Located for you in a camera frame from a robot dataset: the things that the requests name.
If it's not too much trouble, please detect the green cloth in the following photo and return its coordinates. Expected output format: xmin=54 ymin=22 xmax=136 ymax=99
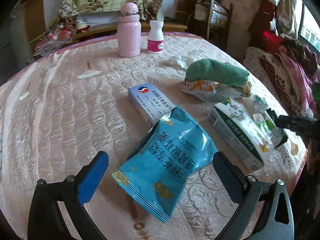
xmin=185 ymin=59 xmax=249 ymax=87

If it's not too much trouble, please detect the crumpled white tissue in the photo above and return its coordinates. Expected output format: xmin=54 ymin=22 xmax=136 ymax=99
xmin=167 ymin=50 xmax=205 ymax=69

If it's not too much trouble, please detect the pile of pink clothes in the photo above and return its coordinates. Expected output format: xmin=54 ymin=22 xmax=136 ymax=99
xmin=277 ymin=37 xmax=318 ymax=118

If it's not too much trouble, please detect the pink water bottle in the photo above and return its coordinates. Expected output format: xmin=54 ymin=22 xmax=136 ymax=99
xmin=117 ymin=2 xmax=142 ymax=58

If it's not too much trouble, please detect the blue snack bag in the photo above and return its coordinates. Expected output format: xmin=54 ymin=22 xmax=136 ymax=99
xmin=112 ymin=106 xmax=218 ymax=222

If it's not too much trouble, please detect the white blue medicine box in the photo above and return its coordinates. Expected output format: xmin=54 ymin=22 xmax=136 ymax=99
xmin=128 ymin=83 xmax=175 ymax=128

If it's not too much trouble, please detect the beige paper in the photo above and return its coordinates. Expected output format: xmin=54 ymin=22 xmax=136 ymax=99
xmin=241 ymin=81 xmax=252 ymax=98

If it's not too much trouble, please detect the wooden chair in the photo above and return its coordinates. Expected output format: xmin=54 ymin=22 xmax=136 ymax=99
xmin=187 ymin=0 xmax=234 ymax=51

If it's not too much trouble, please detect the green white medicine box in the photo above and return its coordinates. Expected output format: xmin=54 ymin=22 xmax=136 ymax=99
xmin=210 ymin=98 xmax=288 ymax=172

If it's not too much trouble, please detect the white pill bottle pink label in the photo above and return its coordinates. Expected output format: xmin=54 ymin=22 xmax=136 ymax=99
xmin=147 ymin=20 xmax=164 ymax=54

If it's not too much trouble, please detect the white orange snack packet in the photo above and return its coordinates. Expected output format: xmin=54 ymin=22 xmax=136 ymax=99
xmin=181 ymin=80 xmax=245 ymax=102

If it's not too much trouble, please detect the floral sofa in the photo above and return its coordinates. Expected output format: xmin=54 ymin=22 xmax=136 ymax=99
xmin=242 ymin=47 xmax=314 ymax=118

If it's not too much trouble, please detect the wooden cabinet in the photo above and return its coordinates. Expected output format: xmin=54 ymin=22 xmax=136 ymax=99
xmin=72 ymin=21 xmax=188 ymax=40

